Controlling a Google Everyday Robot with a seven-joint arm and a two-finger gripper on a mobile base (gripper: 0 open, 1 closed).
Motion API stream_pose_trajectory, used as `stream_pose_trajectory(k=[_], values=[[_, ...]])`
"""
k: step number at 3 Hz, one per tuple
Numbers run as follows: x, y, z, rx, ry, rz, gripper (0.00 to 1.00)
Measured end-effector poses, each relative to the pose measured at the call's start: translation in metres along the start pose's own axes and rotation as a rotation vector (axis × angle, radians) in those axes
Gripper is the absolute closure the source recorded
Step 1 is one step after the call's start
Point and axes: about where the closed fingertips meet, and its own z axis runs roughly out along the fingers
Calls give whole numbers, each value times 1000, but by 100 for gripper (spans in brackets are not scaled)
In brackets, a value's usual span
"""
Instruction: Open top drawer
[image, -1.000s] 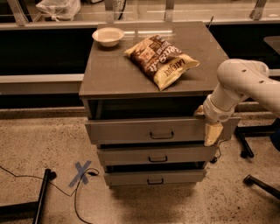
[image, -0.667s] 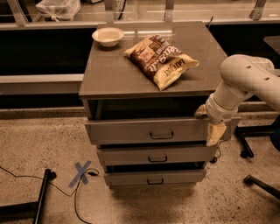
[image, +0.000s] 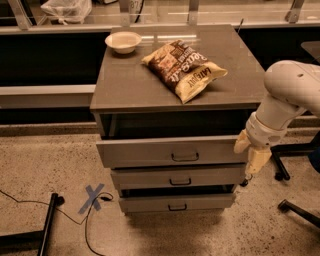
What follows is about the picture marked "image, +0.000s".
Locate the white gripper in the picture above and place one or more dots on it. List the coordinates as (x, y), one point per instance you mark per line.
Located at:
(263, 134)

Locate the grey top drawer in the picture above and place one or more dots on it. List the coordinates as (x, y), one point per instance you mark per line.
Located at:
(154, 152)

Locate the grey drawer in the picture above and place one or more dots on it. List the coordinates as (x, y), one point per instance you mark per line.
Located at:
(154, 152)
(178, 176)
(176, 203)

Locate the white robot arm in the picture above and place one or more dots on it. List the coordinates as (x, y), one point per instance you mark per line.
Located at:
(292, 89)

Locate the grey middle drawer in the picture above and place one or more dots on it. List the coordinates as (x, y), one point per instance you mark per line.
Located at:
(178, 176)

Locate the grey drawer cabinet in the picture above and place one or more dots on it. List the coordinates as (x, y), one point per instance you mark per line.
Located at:
(130, 102)

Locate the grey bottom drawer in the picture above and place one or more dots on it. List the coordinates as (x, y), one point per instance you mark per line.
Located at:
(176, 203)

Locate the black stand leg right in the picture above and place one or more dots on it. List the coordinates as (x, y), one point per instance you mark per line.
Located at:
(281, 171)

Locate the black stand leg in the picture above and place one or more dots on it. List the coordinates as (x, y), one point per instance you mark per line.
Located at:
(281, 171)
(38, 240)

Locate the black chair base leg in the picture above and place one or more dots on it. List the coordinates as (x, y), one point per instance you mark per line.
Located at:
(285, 206)

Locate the brown yellow chip bag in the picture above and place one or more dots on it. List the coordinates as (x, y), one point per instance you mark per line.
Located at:
(184, 71)

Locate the blue tape cross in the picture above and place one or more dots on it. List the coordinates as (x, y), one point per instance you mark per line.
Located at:
(92, 198)

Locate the white paper bowl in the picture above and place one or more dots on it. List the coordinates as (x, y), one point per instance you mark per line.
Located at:
(123, 42)

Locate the clear plastic bag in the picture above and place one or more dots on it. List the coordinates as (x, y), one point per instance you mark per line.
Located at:
(67, 11)

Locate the black stand leg left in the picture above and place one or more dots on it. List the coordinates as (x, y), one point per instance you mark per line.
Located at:
(38, 240)

